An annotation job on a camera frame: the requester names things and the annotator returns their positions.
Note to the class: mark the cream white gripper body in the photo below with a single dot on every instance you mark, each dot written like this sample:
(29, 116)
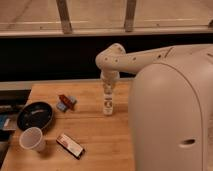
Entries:
(109, 79)

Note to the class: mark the left metal window post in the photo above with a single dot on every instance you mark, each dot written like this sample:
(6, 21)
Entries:
(64, 16)

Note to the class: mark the right metal window post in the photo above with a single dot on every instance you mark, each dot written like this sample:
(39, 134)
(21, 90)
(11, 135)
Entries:
(130, 15)

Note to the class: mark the black round bowl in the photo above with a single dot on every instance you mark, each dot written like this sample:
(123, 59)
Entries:
(36, 114)

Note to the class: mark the metal window post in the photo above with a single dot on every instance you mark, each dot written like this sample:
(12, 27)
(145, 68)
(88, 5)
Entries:
(64, 16)
(130, 15)

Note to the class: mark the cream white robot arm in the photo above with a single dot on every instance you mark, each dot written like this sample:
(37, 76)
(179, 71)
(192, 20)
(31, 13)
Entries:
(170, 103)

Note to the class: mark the red blue snack packet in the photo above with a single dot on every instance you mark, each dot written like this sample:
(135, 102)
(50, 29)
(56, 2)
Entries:
(66, 102)

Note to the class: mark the small white bottle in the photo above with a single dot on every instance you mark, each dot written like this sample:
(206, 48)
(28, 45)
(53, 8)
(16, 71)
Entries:
(108, 104)

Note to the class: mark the white red snack packet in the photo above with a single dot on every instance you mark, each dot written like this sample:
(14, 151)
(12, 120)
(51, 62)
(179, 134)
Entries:
(70, 145)

